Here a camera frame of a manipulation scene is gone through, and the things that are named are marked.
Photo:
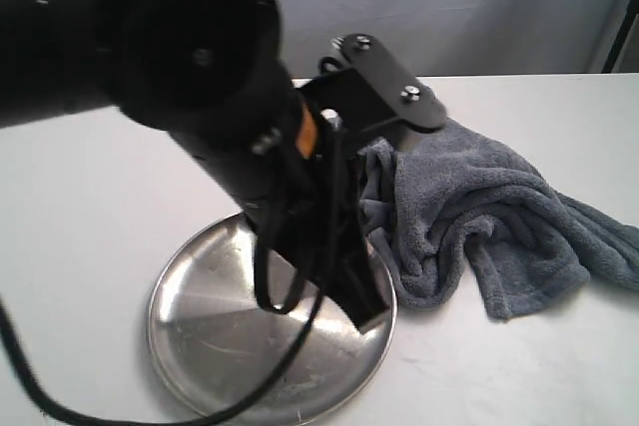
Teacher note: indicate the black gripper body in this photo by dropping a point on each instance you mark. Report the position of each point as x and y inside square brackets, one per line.
[310, 228]

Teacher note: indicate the grey-blue fluffy towel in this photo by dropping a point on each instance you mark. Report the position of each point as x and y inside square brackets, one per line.
[460, 201]

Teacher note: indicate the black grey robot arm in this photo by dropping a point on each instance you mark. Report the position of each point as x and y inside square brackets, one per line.
[209, 74]

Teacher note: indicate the round stainless steel plate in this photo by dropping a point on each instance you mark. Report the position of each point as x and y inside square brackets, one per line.
[211, 344]

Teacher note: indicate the grey fabric backdrop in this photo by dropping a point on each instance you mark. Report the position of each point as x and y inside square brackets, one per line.
[459, 37]

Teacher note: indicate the black stand pole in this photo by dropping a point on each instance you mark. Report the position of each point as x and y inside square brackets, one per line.
[622, 55]

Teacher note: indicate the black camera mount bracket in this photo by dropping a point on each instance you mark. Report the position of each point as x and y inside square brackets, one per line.
[377, 91]

